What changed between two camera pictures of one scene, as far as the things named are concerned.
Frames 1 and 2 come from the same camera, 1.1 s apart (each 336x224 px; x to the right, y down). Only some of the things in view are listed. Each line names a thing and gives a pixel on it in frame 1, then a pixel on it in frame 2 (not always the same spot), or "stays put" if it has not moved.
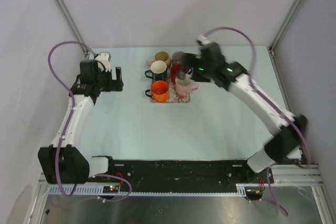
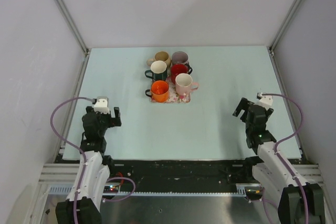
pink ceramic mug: x=184 y=87 stays put
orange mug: x=159 y=92 stays put
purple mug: x=177 y=57 stays put
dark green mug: x=159 y=71 stays put
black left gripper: x=115 y=85 → x=115 y=121
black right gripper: x=190 y=61 → x=243 y=105
